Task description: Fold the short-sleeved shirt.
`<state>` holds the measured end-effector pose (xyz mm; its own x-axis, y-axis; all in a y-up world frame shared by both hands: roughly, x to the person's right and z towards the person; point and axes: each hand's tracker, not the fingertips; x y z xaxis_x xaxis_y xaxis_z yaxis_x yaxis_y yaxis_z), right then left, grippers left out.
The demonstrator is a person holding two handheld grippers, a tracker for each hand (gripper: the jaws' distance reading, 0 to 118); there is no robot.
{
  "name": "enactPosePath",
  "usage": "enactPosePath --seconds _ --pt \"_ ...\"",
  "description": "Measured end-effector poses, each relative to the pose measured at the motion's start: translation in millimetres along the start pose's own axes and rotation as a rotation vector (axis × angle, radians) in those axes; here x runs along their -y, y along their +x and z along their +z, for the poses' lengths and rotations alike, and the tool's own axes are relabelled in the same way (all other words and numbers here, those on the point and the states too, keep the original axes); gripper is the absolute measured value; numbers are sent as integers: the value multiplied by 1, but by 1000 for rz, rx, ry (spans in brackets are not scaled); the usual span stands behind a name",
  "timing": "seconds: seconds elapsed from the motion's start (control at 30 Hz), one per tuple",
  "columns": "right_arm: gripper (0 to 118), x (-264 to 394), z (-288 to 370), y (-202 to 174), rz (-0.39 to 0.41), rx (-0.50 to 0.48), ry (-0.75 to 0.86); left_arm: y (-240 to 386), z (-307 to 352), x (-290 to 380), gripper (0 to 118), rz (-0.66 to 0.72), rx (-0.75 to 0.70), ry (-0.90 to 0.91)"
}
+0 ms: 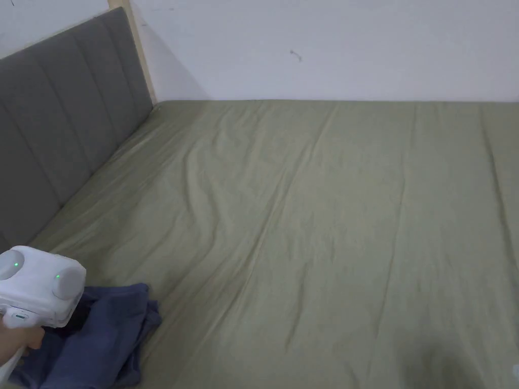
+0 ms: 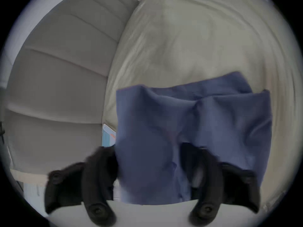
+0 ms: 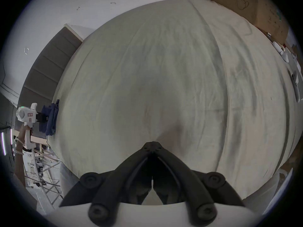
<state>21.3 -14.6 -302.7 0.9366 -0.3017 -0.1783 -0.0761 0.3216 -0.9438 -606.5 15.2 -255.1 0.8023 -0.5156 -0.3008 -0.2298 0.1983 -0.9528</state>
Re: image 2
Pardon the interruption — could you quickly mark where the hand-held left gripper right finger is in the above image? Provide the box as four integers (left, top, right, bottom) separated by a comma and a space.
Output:
181, 143, 261, 226

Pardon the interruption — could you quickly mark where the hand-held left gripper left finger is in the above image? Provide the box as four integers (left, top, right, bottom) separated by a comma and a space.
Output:
45, 146, 119, 227

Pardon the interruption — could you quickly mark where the dark blue shirt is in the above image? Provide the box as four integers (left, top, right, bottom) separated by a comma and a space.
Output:
116, 71, 273, 206

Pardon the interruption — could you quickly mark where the blue and white card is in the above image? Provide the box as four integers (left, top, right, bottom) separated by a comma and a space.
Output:
101, 124, 117, 147

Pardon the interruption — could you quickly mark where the grey padded headboard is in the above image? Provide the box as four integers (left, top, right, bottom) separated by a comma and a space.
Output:
5, 0, 140, 175

